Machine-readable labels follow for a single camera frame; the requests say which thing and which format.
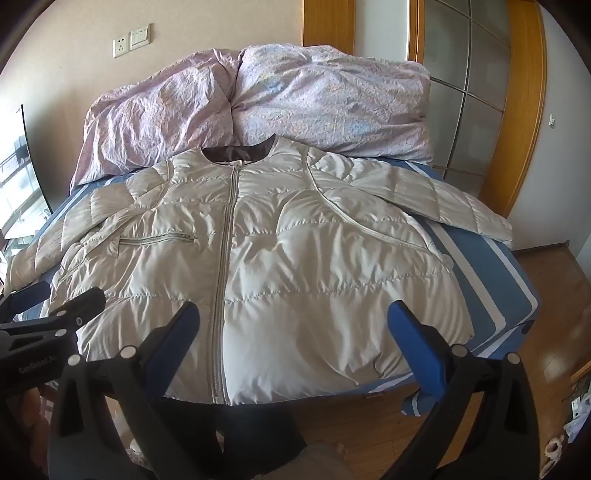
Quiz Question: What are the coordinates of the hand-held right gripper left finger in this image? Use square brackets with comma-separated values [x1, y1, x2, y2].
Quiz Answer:
[48, 301, 218, 480]

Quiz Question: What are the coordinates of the beige puffer jacket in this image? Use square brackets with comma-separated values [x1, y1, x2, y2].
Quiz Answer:
[7, 134, 514, 407]

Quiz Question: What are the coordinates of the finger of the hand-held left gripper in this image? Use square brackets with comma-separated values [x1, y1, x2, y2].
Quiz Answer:
[0, 286, 107, 341]

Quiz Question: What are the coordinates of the blue striped bed sheet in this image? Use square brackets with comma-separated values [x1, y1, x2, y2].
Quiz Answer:
[0, 159, 542, 418]

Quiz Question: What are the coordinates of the black framed window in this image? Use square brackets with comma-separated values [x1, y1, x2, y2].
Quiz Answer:
[0, 105, 49, 241]

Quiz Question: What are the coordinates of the wooden door frame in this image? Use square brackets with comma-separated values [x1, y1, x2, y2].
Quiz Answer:
[302, 0, 548, 217]

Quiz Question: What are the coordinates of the white light switch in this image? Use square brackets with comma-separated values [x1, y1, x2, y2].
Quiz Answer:
[129, 25, 151, 51]

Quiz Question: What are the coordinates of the frosted glass door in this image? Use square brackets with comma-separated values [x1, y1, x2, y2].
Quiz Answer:
[418, 0, 514, 183]

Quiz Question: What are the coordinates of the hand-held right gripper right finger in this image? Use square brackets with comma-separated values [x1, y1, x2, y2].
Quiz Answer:
[387, 299, 542, 480]

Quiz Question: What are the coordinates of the pink floral pillow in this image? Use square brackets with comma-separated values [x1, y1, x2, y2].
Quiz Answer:
[69, 44, 435, 190]

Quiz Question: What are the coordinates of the fluffy slipper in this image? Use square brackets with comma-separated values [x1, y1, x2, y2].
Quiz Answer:
[540, 436, 567, 476]

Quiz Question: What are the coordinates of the person's leg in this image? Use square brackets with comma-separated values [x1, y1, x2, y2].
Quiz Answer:
[215, 404, 354, 480]

